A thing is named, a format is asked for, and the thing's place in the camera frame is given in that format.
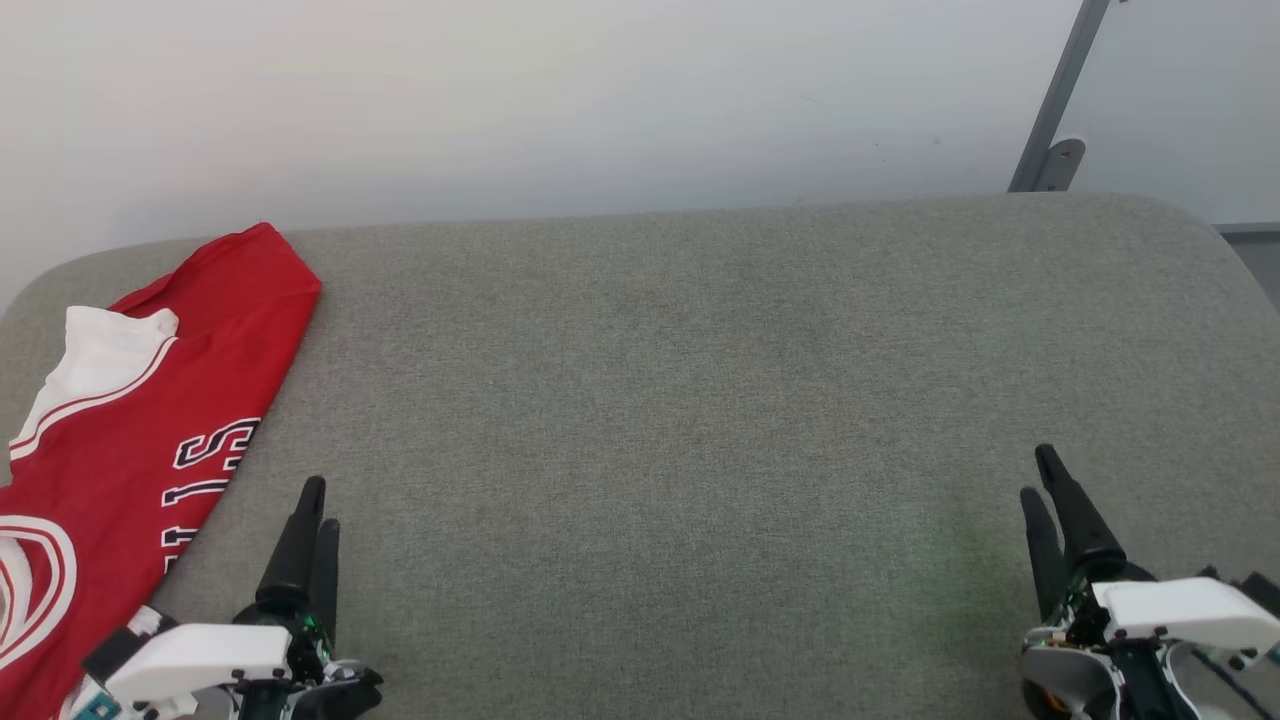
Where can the red jersey with white trim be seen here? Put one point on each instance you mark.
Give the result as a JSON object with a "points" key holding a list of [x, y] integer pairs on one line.
{"points": [[130, 450]]}

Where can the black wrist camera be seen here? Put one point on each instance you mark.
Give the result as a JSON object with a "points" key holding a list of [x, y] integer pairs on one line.
{"points": [[1262, 592], [115, 652]]}

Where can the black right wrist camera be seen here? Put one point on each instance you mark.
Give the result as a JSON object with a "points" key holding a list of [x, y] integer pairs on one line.
{"points": [[1262, 592]]}

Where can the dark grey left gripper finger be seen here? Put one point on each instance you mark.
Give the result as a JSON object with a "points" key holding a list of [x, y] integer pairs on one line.
{"points": [[327, 580], [292, 560]]}

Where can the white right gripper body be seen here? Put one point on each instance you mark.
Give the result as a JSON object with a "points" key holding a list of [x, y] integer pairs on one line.
{"points": [[1180, 608]]}

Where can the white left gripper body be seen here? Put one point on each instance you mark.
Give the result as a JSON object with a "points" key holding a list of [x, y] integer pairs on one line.
{"points": [[200, 655]]}

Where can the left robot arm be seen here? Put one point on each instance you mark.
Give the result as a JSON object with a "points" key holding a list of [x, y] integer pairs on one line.
{"points": [[92, 706]]}

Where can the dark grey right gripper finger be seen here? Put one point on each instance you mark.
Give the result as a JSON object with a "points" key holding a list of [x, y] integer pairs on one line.
{"points": [[1048, 560], [1085, 540]]}

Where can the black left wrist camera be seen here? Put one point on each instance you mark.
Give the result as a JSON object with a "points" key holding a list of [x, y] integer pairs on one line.
{"points": [[115, 652]]}

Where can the grey metal bracket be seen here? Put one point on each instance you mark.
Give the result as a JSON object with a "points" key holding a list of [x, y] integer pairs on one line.
{"points": [[1062, 162]]}

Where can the grey metal post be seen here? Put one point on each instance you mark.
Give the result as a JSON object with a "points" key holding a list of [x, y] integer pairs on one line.
{"points": [[1062, 90]]}

